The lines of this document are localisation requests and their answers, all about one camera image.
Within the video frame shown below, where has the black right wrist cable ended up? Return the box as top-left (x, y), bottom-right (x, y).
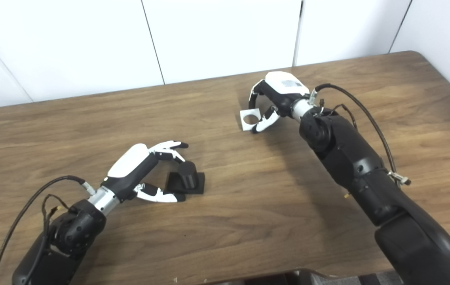
top-left (308, 83), bottom-right (412, 186)

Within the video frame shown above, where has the black peg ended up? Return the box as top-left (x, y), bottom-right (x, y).
top-left (165, 161), bottom-right (205, 195)

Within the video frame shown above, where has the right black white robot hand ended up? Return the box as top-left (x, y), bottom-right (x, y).
top-left (248, 71), bottom-right (311, 134)

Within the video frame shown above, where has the thin right arm wire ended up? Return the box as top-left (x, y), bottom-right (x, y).
top-left (317, 98), bottom-right (359, 131)

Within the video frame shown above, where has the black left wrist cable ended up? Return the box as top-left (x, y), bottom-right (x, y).
top-left (0, 175), bottom-right (97, 285)

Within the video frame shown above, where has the white square piece with hole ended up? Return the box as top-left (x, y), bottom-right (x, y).
top-left (240, 108), bottom-right (263, 131)

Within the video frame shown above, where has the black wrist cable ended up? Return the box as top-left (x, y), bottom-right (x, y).
top-left (0, 175), bottom-right (97, 285)
top-left (308, 83), bottom-right (412, 186)

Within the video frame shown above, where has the thin left arm wire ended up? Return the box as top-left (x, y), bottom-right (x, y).
top-left (42, 194), bottom-right (75, 238)

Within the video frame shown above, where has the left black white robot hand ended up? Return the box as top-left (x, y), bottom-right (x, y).
top-left (100, 141), bottom-right (189, 203)

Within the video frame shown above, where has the thin arm wire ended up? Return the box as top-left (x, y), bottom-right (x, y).
top-left (317, 98), bottom-right (359, 131)
top-left (42, 194), bottom-right (75, 238)

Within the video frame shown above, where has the black robot torso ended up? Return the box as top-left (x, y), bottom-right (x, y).
top-left (205, 269), bottom-right (403, 285)

